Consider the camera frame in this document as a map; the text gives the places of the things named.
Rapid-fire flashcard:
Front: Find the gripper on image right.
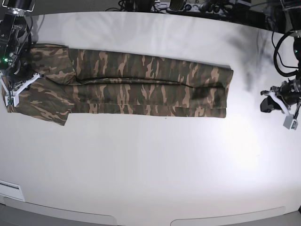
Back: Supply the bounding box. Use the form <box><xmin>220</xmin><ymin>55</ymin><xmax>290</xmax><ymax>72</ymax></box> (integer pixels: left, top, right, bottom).
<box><xmin>260</xmin><ymin>80</ymin><xmax>301</xmax><ymax>115</ymax></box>

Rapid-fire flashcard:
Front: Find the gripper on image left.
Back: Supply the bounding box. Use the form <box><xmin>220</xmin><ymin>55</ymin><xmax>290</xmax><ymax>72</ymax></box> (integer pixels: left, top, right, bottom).
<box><xmin>0</xmin><ymin>72</ymin><xmax>44</xmax><ymax>99</ymax></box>

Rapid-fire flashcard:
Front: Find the camouflage T-shirt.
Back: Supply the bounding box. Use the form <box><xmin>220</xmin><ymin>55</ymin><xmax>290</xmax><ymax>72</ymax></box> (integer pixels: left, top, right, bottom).
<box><xmin>7</xmin><ymin>44</ymin><xmax>233</xmax><ymax>125</ymax></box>

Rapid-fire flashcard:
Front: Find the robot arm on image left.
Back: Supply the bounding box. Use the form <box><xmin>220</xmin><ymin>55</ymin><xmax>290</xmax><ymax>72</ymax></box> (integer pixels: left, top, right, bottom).
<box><xmin>0</xmin><ymin>0</ymin><xmax>44</xmax><ymax>105</ymax></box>

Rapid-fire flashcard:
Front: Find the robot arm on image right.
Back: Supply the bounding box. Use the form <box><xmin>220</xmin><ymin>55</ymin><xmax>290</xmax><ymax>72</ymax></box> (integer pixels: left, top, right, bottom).
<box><xmin>261</xmin><ymin>0</ymin><xmax>301</xmax><ymax>119</ymax></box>

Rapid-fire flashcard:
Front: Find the white label plate on table edge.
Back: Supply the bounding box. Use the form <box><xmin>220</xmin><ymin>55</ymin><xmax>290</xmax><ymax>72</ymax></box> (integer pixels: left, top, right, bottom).
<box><xmin>0</xmin><ymin>181</ymin><xmax>25</xmax><ymax>202</ymax></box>

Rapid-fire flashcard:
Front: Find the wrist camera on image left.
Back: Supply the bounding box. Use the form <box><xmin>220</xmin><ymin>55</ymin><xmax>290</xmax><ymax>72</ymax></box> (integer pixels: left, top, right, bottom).
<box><xmin>5</xmin><ymin>95</ymin><xmax>19</xmax><ymax>107</ymax></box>

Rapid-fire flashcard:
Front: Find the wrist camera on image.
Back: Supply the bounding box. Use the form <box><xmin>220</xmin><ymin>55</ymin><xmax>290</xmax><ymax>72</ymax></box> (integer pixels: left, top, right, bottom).
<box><xmin>283</xmin><ymin>114</ymin><xmax>298</xmax><ymax>130</ymax></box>
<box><xmin>5</xmin><ymin>95</ymin><xmax>19</xmax><ymax>107</ymax></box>

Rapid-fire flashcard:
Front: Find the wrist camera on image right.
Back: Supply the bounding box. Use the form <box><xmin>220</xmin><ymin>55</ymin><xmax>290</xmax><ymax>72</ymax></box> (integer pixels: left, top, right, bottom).
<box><xmin>283</xmin><ymin>114</ymin><xmax>298</xmax><ymax>130</ymax></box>

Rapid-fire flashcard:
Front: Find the black cables and power strip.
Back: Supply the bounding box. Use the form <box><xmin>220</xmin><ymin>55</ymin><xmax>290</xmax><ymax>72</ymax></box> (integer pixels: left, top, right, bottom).
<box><xmin>105</xmin><ymin>0</ymin><xmax>236</xmax><ymax>19</ymax></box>

